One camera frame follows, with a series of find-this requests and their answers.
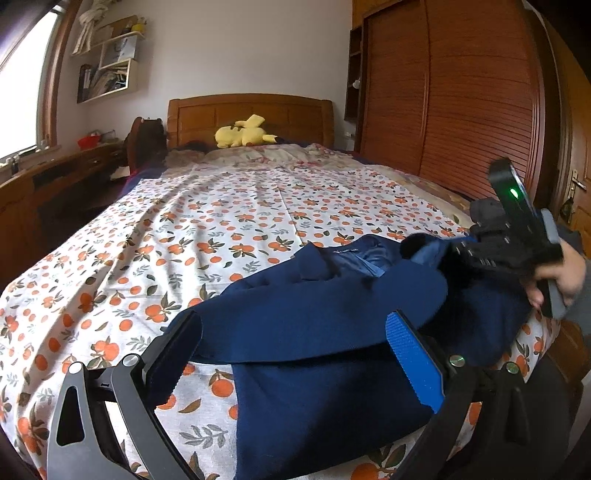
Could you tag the navy blue jacket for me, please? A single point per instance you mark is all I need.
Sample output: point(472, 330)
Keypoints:
point(323, 323)

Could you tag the beige floral quilt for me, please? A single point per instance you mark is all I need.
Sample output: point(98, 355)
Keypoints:
point(277, 154)

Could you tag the wooden framed window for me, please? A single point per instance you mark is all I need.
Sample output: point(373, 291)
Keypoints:
point(27, 83)

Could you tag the red bowl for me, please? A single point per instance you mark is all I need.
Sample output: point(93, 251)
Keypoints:
point(89, 142)

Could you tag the white wall shelf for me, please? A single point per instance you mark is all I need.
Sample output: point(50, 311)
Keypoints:
point(111, 69)

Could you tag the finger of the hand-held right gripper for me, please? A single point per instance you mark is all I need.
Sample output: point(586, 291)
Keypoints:
point(467, 254)

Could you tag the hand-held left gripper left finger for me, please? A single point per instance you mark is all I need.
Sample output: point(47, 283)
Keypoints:
point(171, 360)

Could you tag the person's right forearm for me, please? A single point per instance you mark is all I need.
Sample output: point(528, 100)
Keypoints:
point(572, 237)

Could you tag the small yellow shelf toy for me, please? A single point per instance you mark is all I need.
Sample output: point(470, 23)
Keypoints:
point(138, 25)

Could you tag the yellow plush toy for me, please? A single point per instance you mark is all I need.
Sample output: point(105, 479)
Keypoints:
point(244, 134)

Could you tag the wooden desk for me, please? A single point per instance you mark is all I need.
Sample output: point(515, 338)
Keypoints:
point(46, 184)

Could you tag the wooden headboard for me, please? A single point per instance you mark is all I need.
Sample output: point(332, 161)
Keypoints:
point(198, 115)

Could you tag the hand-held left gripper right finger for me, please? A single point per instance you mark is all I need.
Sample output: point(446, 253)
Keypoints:
point(415, 360)

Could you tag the bed with orange-print sheet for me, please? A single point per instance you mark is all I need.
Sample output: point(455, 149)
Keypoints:
point(231, 207)

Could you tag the wooden slatted wardrobe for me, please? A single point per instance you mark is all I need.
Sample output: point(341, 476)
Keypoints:
point(461, 92)

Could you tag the wooden door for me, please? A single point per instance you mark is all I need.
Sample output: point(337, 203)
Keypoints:
point(570, 115)

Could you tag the dark chair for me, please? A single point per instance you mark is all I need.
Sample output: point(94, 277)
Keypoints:
point(145, 143)

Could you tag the person's right hand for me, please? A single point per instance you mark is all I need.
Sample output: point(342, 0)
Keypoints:
point(570, 272)

